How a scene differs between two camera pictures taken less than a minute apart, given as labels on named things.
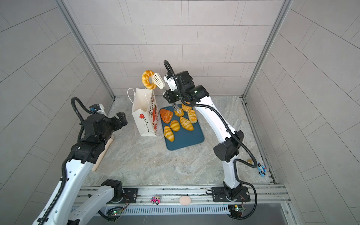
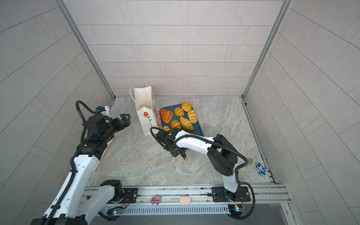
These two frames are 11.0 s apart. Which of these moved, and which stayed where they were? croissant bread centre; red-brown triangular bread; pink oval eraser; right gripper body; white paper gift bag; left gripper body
Moved: white paper gift bag; right gripper body
Stayed: croissant bread centre; red-brown triangular bread; left gripper body; pink oval eraser
